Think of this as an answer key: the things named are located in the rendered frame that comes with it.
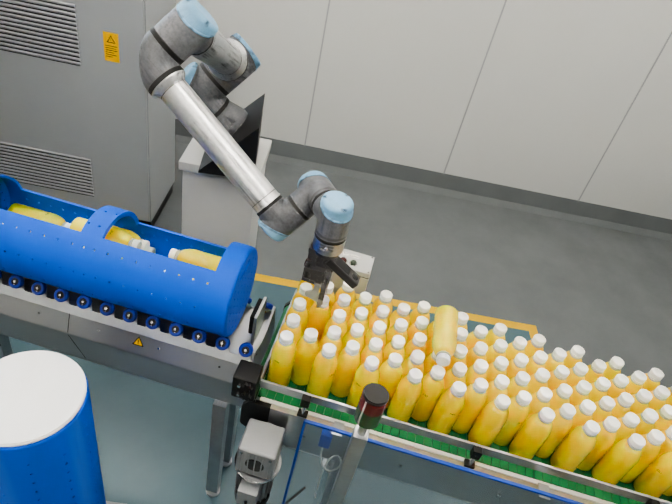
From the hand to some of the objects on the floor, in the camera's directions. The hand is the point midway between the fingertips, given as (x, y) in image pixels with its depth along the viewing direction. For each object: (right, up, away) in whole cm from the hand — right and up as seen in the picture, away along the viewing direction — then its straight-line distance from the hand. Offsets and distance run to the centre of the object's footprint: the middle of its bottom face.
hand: (322, 299), depth 171 cm
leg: (-44, -76, +71) cm, 113 cm away
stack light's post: (-10, -114, +35) cm, 120 cm away
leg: (-47, -85, +60) cm, 114 cm away
